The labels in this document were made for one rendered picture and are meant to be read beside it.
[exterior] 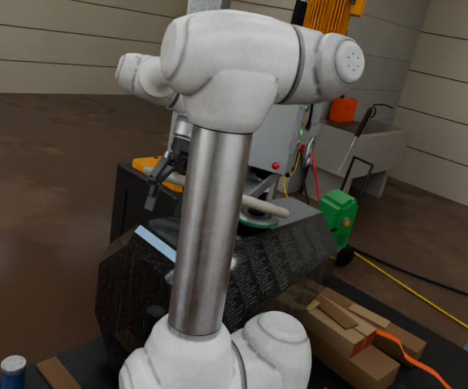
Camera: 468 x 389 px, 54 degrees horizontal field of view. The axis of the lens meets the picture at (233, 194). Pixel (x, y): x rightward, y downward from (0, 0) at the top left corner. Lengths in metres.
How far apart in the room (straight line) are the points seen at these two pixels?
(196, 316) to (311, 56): 0.47
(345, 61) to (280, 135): 1.24
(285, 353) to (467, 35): 6.11
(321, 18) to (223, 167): 1.93
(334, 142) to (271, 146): 2.94
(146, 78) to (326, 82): 0.57
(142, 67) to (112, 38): 7.57
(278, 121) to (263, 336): 1.19
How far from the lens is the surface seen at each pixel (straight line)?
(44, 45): 8.19
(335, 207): 3.69
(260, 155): 2.01
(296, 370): 0.97
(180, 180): 1.28
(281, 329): 0.96
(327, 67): 0.75
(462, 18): 6.84
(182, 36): 0.69
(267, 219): 2.15
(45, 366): 2.50
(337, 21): 2.60
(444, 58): 6.84
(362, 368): 2.67
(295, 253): 2.28
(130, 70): 1.23
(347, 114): 5.34
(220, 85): 0.69
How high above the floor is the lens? 1.71
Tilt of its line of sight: 21 degrees down
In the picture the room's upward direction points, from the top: 11 degrees clockwise
